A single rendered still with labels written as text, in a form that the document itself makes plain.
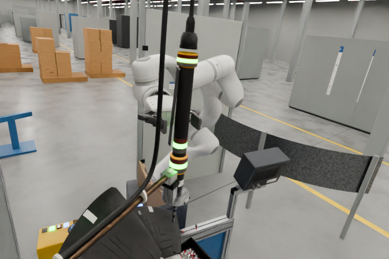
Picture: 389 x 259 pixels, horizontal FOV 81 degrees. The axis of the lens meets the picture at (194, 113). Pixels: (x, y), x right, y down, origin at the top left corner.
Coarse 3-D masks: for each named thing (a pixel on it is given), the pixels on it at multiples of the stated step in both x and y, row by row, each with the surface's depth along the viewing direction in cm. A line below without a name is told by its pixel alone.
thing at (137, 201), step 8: (152, 184) 48; (160, 184) 49; (152, 192) 47; (136, 200) 43; (128, 208) 41; (120, 216) 40; (112, 224) 38; (104, 232) 36; (88, 240) 34; (96, 240) 35; (80, 248) 33; (88, 248) 34; (72, 256) 32
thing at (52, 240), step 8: (40, 232) 87; (48, 232) 87; (56, 232) 88; (64, 232) 88; (40, 240) 84; (48, 240) 84; (56, 240) 85; (64, 240) 85; (40, 248) 81; (48, 248) 82; (56, 248) 84; (40, 256) 82; (48, 256) 84
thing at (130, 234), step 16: (112, 192) 62; (96, 208) 56; (112, 208) 58; (80, 224) 51; (96, 224) 53; (128, 224) 59; (112, 240) 54; (128, 240) 56; (144, 240) 59; (80, 256) 48; (96, 256) 50; (112, 256) 52; (128, 256) 54; (144, 256) 57; (160, 256) 60
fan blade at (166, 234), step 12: (144, 216) 84; (156, 216) 85; (168, 216) 88; (156, 228) 80; (168, 228) 81; (156, 240) 75; (168, 240) 76; (180, 240) 78; (168, 252) 72; (180, 252) 73
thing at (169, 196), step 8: (168, 168) 54; (160, 176) 52; (168, 176) 51; (176, 176) 53; (168, 184) 52; (176, 184) 53; (168, 192) 55; (176, 192) 55; (184, 192) 60; (168, 200) 55; (176, 200) 57; (184, 200) 57
